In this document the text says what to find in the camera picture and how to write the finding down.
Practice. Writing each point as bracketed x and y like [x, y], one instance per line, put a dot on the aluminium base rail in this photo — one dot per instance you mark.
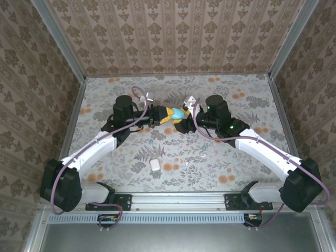
[178, 202]

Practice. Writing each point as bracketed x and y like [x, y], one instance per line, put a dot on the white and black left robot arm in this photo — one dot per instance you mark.
[86, 155]

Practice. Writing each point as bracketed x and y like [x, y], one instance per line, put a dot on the grey sheet metal panel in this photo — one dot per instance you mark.
[170, 239]

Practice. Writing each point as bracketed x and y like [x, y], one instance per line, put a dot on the aluminium corner post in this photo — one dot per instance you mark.
[59, 39]
[291, 39]

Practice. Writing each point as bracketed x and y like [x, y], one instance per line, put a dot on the aluminium table edge rail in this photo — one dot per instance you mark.
[281, 113]
[74, 113]

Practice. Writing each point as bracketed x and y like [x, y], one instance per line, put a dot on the aluminium frame bar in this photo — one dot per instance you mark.
[319, 231]
[36, 233]

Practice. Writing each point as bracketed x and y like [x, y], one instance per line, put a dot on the blue earbud charging case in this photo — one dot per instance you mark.
[178, 113]

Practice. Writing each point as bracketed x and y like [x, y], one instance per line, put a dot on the white earbud charging case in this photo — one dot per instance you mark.
[155, 165]

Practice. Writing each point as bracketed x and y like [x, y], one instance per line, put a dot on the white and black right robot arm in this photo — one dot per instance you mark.
[262, 151]

